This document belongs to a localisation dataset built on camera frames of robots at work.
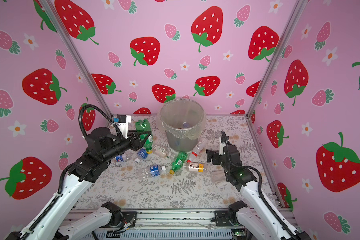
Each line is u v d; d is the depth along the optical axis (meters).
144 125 0.65
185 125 1.04
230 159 0.56
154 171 0.86
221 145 0.69
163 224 0.73
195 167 0.86
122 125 0.55
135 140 0.56
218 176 0.88
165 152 0.97
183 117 1.01
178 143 0.91
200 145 0.98
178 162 0.88
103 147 0.48
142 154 0.93
